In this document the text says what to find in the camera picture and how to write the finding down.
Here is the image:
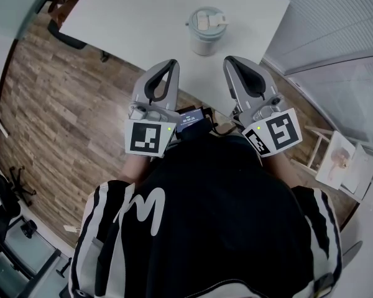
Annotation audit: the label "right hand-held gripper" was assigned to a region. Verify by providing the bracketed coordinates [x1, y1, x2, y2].
[222, 55, 303, 159]

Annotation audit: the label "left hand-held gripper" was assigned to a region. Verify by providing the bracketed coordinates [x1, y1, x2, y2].
[124, 58, 182, 159]

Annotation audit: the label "white lidded cup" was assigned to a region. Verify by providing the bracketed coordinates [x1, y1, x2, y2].
[189, 35, 223, 56]

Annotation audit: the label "round grey-white plastic disc part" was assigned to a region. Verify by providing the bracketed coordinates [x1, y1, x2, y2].
[185, 7, 229, 42]

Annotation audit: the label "person's right forearm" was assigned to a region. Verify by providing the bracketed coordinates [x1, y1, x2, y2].
[262, 153, 300, 189]

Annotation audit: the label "person's left forearm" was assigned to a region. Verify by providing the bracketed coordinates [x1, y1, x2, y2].
[121, 155, 157, 186]

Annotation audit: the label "black chest device with screen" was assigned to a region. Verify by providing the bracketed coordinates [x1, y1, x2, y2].
[175, 106, 219, 141]

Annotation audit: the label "white square table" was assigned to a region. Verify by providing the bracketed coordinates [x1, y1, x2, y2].
[58, 0, 292, 118]

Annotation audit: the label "white window blinds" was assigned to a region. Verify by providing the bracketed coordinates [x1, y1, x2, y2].
[262, 0, 373, 76]

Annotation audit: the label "black office chair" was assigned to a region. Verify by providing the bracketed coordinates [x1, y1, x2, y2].
[47, 19, 111, 63]
[0, 165, 38, 260]

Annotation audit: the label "pink soft item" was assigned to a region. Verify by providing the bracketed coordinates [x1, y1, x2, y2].
[328, 146, 357, 183]

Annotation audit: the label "brown bag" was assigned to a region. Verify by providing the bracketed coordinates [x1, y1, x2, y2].
[48, 0, 93, 25]

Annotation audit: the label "white folding chair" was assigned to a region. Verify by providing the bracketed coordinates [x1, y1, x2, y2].
[290, 124, 373, 205]

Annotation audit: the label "person's black white striped shirt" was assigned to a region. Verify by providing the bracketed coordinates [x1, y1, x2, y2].
[67, 135, 344, 298]

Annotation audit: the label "black cylinder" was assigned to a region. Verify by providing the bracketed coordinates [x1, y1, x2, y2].
[21, 222, 39, 239]

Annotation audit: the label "black harness buckle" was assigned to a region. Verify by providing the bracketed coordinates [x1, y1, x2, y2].
[313, 273, 335, 298]

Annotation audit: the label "grey glass desk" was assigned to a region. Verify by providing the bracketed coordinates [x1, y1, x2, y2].
[0, 215, 63, 281]

